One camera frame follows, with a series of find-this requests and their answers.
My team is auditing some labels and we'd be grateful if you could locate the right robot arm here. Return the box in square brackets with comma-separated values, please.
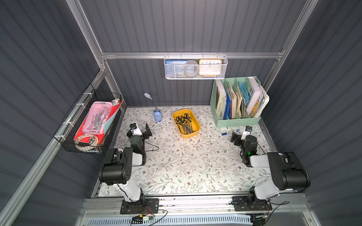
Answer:
[231, 126, 311, 210]

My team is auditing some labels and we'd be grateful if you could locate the green file organizer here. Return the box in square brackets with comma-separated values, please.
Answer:
[210, 77, 270, 128]

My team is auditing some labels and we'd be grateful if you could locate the red folder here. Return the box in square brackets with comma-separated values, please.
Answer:
[74, 99, 123, 146]

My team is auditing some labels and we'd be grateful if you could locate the grey tape roll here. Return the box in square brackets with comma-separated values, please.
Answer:
[184, 60, 199, 77]

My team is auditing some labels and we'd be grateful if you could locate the pink plastic case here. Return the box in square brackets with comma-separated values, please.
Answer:
[82, 101, 112, 135]

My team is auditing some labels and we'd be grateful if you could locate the black wire basket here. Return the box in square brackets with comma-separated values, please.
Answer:
[54, 86, 124, 155]

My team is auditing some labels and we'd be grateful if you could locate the yellow white clock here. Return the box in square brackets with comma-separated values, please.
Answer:
[199, 59, 222, 76]

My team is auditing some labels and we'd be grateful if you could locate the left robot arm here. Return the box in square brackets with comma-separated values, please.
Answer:
[99, 123, 152, 208]

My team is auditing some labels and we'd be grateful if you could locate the yellow storage box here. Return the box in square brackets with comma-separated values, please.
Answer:
[172, 108, 201, 138]

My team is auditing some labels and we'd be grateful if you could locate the blue desk lamp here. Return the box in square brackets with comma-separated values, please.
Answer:
[144, 92, 162, 122]

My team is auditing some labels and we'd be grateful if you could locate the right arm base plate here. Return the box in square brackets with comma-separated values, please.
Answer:
[231, 196, 272, 211]

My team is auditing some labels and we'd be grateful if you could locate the white wire basket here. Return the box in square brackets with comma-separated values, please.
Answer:
[164, 54, 228, 80]

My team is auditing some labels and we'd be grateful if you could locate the white book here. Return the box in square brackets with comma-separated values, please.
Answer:
[247, 77, 263, 118]

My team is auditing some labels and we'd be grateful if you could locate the blue marker pen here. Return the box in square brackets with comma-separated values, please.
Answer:
[221, 129, 240, 136]

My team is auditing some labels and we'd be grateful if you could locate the blue box in basket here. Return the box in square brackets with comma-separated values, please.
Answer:
[164, 59, 188, 79]

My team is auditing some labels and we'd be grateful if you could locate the aluminium rail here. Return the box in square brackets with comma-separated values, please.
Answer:
[80, 192, 312, 216]

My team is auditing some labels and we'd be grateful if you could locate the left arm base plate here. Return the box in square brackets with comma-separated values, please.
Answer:
[120, 198, 159, 215]

